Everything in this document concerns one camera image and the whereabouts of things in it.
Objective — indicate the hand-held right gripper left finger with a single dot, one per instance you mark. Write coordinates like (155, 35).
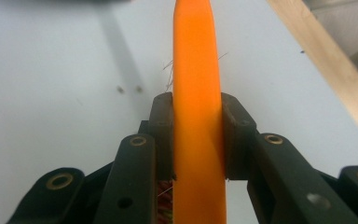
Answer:
(133, 180)

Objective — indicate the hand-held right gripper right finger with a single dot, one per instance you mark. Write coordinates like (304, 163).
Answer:
(279, 174)

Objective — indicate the wooden table edge strip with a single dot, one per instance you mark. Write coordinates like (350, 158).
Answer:
(323, 56)

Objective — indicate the orange brush with grey bristles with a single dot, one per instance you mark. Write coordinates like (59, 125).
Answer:
(195, 93)

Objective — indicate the white table cover board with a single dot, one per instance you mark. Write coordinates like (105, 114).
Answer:
(59, 109)

